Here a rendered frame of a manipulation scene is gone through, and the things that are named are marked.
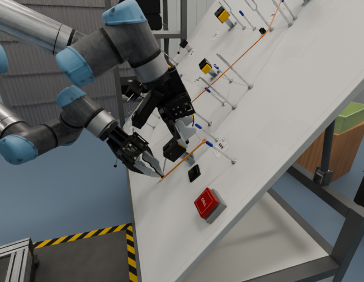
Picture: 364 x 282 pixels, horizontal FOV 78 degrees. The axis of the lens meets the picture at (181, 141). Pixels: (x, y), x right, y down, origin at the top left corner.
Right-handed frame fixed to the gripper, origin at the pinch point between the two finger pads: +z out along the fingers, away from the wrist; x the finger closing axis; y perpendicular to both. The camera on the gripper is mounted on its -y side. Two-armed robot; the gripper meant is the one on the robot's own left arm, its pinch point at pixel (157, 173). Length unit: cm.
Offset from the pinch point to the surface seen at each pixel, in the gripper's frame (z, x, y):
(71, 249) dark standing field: 8, -56, -127
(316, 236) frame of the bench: 57, 18, 8
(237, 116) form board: 4.3, 22.0, 19.7
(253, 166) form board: 10.3, 8.2, 29.0
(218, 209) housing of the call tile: 10.6, -3.0, 25.0
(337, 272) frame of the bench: 61, 9, 16
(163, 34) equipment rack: -42, 81, -51
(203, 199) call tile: 7.7, -2.7, 22.2
